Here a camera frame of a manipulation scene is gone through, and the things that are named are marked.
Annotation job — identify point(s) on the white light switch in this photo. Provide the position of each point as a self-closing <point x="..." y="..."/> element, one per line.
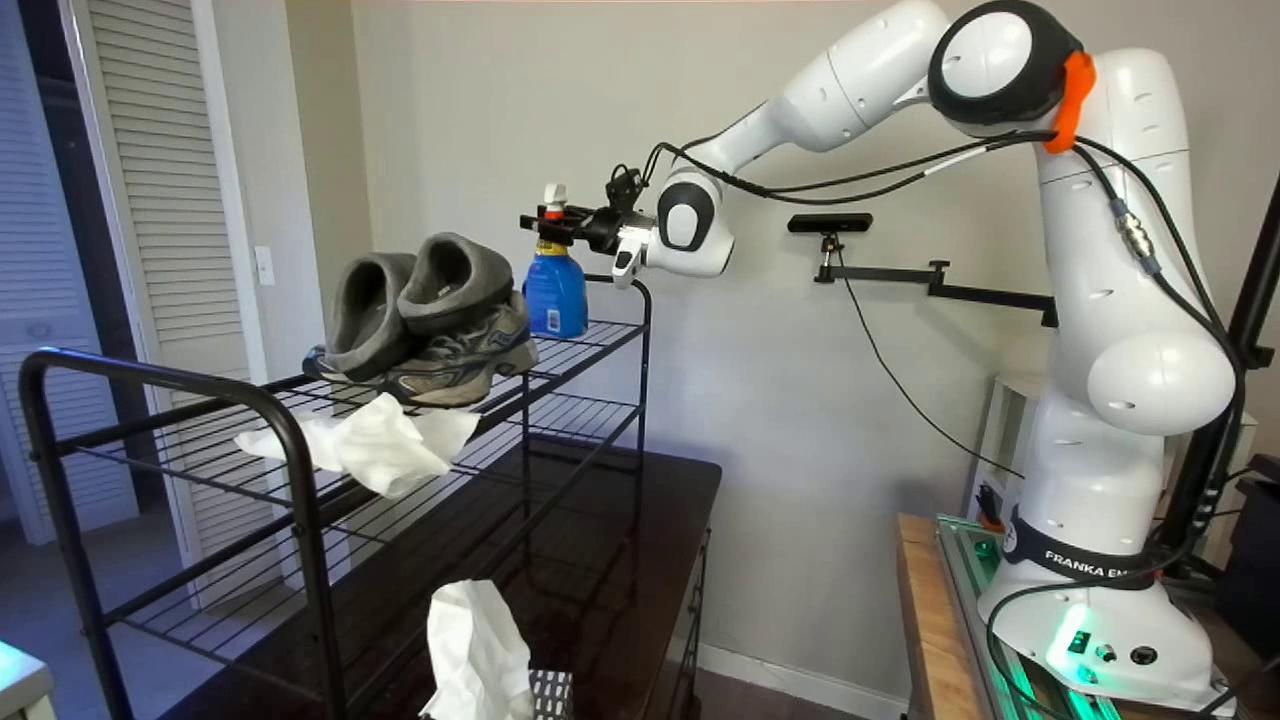
<point x="266" y="265"/>

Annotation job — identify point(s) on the white crumpled cloth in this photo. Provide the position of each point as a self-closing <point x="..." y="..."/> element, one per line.
<point x="387" y="447"/>

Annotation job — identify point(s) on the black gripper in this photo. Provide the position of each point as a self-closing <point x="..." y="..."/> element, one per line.
<point x="607" y="220"/>

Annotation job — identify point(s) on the light wooden table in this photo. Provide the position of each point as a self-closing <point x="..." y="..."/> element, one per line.
<point x="933" y="625"/>

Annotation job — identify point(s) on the grey slip-on shoe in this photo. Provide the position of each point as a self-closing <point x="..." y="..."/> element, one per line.
<point x="462" y="312"/>
<point x="367" y="312"/>

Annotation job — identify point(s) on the white wall box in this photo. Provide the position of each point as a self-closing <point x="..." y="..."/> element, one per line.
<point x="1002" y="447"/>

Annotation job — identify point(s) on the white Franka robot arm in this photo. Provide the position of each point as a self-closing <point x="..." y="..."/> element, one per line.
<point x="1135" y="334"/>

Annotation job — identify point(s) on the perforated metal stand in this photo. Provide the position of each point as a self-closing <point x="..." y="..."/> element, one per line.
<point x="554" y="692"/>

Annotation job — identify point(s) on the white louvered closet door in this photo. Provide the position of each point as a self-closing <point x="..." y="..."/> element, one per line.
<point x="163" y="265"/>

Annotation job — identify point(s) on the blue spray bottle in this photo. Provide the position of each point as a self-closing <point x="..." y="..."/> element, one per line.
<point x="557" y="299"/>

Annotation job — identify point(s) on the black computer monitor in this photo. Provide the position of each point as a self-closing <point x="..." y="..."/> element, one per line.
<point x="1258" y="563"/>

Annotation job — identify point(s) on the black vertical pole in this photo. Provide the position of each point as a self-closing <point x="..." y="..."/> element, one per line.
<point x="1252" y="322"/>

